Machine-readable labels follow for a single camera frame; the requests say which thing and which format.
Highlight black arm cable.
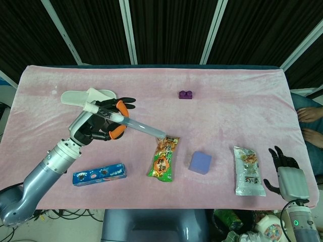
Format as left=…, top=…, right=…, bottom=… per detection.
left=0, top=183, right=25, bottom=194
left=280, top=200, right=297, bottom=242

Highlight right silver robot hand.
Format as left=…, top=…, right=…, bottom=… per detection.
left=263, top=145, right=311, bottom=202

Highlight black floor cable tangle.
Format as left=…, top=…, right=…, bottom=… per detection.
left=0, top=208, right=104, bottom=242

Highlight silver white snack bag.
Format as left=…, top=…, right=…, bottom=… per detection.
left=233, top=145, right=267, bottom=197

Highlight purple foam cube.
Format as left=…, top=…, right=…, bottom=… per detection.
left=188, top=150, right=212, bottom=175

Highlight pink fleece cloth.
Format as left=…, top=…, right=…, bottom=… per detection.
left=0, top=65, right=319, bottom=211

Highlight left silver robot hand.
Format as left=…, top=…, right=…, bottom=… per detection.
left=68, top=97, right=137, bottom=147

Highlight bystander bare hand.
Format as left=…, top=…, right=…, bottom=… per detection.
left=302, top=128, right=323, bottom=148
left=297, top=107, right=323, bottom=124

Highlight blue Oreo cookie box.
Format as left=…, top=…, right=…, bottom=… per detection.
left=72, top=163, right=128, bottom=187

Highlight green orange snack bag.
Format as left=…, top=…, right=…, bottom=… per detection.
left=147, top=135, right=180, bottom=183

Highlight purple toy brick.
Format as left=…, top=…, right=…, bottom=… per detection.
left=178, top=90, right=194, bottom=100

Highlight transparent test tube white cap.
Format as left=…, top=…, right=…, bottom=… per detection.
left=84, top=101, right=167, bottom=139

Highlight blue-grey robot torso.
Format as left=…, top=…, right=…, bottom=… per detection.
left=100, top=208, right=215, bottom=242

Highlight white panel frame post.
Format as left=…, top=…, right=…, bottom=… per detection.
left=279, top=19, right=323, bottom=71
left=41, top=0, right=83, bottom=66
left=200, top=0, right=230, bottom=66
left=119, top=0, right=139, bottom=65
left=0, top=70, right=19, bottom=89

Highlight white jar coloured dots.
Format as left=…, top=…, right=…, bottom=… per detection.
left=254, top=215, right=283, bottom=240

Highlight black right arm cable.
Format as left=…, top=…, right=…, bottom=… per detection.
left=280, top=200, right=297, bottom=242

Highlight white slipper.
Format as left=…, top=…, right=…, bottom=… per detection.
left=61, top=87, right=119, bottom=108

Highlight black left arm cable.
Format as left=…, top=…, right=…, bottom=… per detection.
left=0, top=183, right=25, bottom=194

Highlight green snack package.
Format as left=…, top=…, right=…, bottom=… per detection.
left=214, top=209, right=243, bottom=230

